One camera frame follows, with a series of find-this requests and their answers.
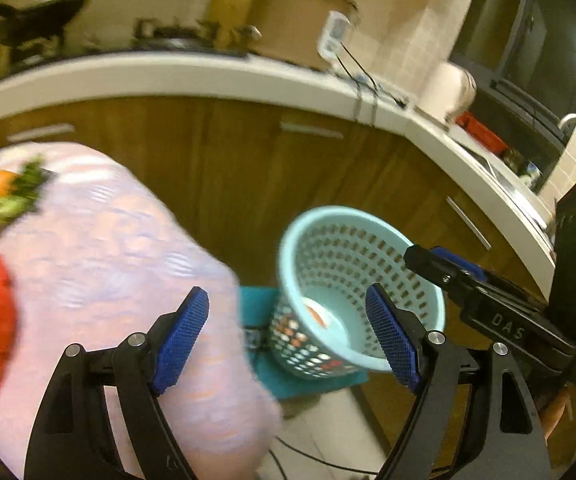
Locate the dark kitchen window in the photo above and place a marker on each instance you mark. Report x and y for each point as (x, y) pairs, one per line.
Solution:
(522, 55)

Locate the wooden lower cabinets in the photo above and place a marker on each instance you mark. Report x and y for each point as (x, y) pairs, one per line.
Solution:
(235, 174)

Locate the green bok choy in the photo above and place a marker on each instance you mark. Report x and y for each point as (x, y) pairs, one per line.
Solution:
(32, 178)

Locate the black wok on stove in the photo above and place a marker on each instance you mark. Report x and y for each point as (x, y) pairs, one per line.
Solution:
(37, 32)

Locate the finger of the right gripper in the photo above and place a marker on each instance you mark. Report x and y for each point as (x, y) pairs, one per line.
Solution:
(469, 267)
(433, 268)

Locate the black gas stove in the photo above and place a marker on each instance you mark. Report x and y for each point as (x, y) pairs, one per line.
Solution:
(150, 34)

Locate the red dish rack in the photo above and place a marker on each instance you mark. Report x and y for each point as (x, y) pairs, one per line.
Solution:
(482, 134)

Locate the white electric kettle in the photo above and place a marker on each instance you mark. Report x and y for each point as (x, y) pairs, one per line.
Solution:
(448, 93)

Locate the brown rice cooker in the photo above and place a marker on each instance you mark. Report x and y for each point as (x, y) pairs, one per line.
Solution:
(307, 33)

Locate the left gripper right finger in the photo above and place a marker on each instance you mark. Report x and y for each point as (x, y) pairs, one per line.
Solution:
(501, 435)

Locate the light blue perforated basket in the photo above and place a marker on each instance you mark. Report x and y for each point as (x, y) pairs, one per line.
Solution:
(332, 254)

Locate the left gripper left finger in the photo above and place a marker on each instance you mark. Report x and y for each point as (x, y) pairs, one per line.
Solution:
(72, 437)

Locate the steel sink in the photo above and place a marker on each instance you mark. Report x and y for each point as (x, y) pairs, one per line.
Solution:
(529, 204)

